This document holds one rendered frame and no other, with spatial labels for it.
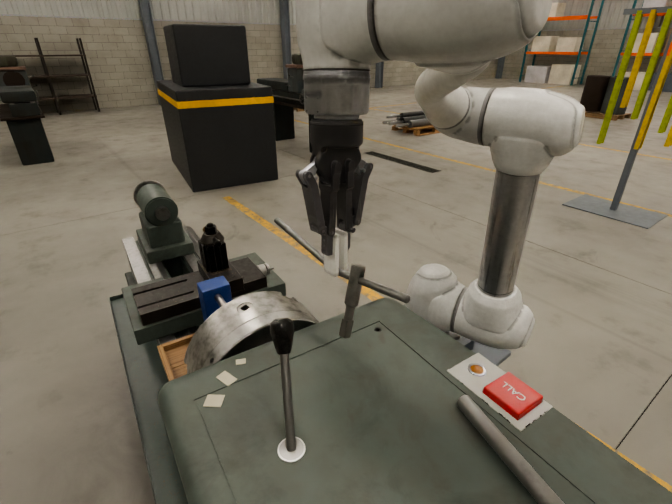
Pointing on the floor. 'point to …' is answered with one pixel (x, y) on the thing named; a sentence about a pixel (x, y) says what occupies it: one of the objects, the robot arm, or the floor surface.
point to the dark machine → (216, 109)
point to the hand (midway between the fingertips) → (335, 251)
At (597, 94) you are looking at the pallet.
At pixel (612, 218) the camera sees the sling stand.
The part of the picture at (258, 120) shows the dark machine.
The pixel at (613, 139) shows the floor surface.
